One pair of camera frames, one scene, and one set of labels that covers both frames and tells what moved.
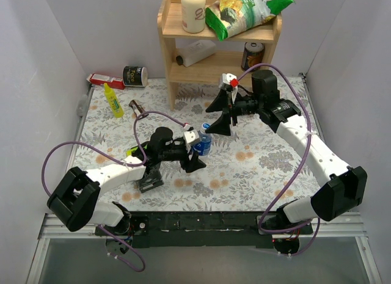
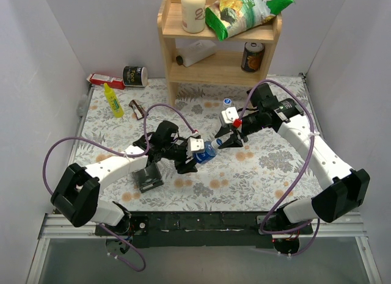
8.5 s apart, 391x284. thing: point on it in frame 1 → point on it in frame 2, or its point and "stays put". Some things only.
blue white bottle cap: (206, 125) → (216, 143)
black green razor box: (153, 178) stays put
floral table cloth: (255, 169) stays put
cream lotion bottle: (193, 4) stays put
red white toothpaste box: (112, 82) stays put
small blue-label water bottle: (203, 146) → (210, 148)
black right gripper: (231, 107) → (239, 132)
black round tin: (135, 76) stays put
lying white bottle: (192, 52) stays put
